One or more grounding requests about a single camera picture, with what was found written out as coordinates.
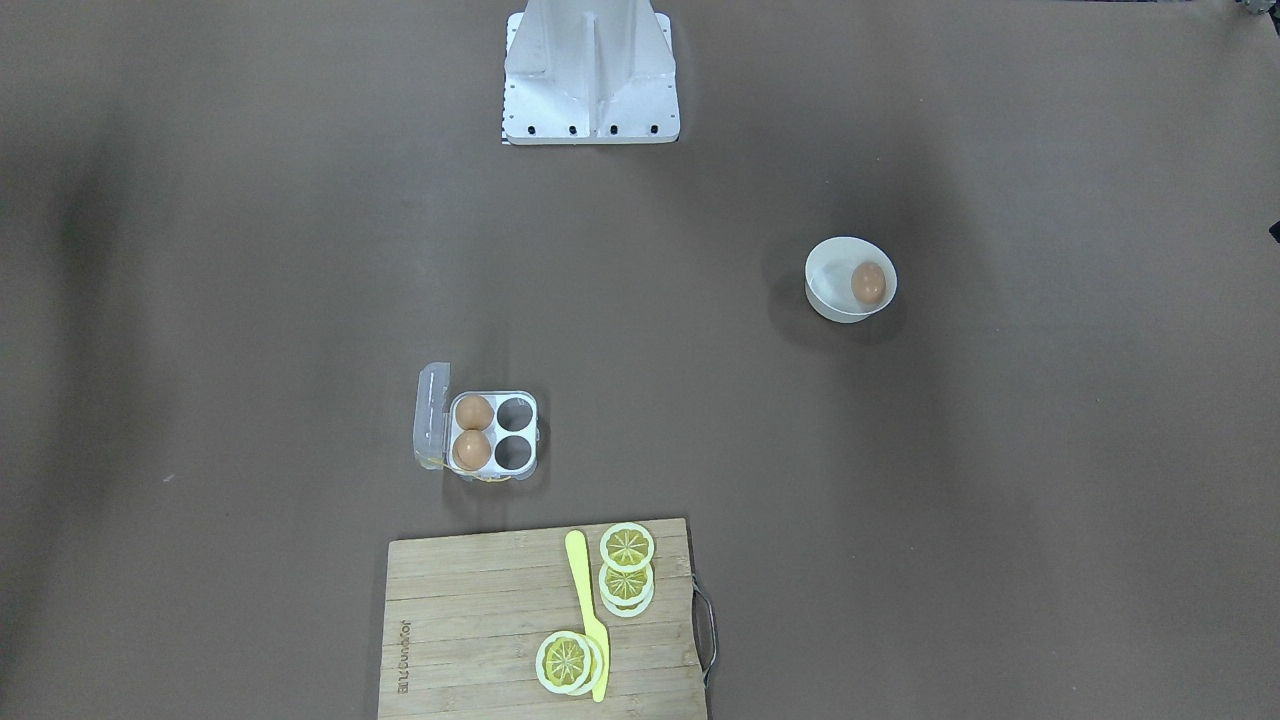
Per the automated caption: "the clear plastic egg box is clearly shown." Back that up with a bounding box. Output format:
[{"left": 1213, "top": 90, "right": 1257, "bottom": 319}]
[{"left": 411, "top": 363, "right": 540, "bottom": 483}]

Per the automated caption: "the lemon slice under front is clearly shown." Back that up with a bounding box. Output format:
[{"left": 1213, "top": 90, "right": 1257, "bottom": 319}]
[{"left": 573, "top": 635, "right": 605, "bottom": 696}]

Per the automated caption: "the brown egg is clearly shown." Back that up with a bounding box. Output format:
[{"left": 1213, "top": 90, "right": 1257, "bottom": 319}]
[
  {"left": 850, "top": 263, "right": 888, "bottom": 306},
  {"left": 452, "top": 393, "right": 495, "bottom": 430},
  {"left": 451, "top": 430, "right": 493, "bottom": 471}
]

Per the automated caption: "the white ceramic bowl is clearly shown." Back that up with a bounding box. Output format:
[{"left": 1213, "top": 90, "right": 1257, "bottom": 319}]
[{"left": 804, "top": 236, "right": 899, "bottom": 324}]

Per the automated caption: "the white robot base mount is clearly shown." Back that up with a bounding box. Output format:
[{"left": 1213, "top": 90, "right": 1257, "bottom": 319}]
[{"left": 500, "top": 1, "right": 681, "bottom": 146}]

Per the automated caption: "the lemon slice middle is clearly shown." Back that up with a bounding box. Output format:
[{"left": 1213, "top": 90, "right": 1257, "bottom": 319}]
[{"left": 598, "top": 564, "right": 655, "bottom": 618}]

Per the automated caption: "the lemon slice single front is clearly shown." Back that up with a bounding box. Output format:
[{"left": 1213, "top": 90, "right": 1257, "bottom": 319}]
[{"left": 534, "top": 630, "right": 591, "bottom": 696}]

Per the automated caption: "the yellow plastic knife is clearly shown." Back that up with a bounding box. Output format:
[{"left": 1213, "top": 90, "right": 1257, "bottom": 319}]
[{"left": 564, "top": 529, "right": 611, "bottom": 703}]

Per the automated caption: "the bamboo cutting board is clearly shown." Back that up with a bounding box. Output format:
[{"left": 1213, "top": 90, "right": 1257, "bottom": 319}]
[{"left": 378, "top": 518, "right": 712, "bottom": 719}]

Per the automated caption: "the lemon slice top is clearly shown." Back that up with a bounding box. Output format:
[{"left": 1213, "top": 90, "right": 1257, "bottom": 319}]
[{"left": 599, "top": 521, "right": 657, "bottom": 573}]

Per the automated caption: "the brown egg in box front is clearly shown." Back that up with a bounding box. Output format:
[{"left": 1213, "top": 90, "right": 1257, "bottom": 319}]
[{"left": 451, "top": 430, "right": 493, "bottom": 471}]

